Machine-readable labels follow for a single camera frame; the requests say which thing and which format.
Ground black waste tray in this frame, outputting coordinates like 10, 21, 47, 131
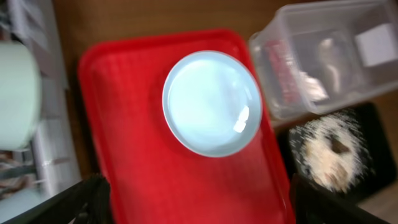
277, 103, 397, 203

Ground mint green bowl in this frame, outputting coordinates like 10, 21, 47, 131
1, 41, 42, 151

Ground grey dishwasher rack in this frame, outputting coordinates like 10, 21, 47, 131
1, 0, 81, 221

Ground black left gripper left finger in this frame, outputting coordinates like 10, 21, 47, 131
5, 174, 113, 224

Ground red snack wrapper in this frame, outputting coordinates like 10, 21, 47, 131
266, 40, 297, 104

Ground white rice pile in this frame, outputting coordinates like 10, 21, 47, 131
287, 109, 373, 193

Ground brown food scraps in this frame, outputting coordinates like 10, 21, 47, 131
323, 133, 352, 184

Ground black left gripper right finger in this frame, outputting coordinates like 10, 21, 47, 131
289, 174, 388, 224

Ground light blue plate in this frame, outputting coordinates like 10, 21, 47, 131
162, 50, 263, 157

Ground white tissue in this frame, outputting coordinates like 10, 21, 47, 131
300, 72, 329, 102

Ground clear plastic bin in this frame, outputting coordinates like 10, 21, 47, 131
249, 1, 397, 119

